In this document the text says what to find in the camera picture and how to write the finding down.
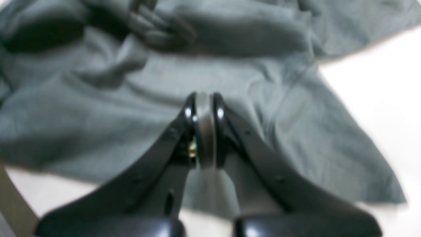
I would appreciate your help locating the dark grey t-shirt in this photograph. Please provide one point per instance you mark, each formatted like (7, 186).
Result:
(88, 85)

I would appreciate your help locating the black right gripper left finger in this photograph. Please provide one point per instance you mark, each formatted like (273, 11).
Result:
(142, 201)

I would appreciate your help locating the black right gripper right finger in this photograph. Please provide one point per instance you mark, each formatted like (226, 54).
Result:
(274, 199)

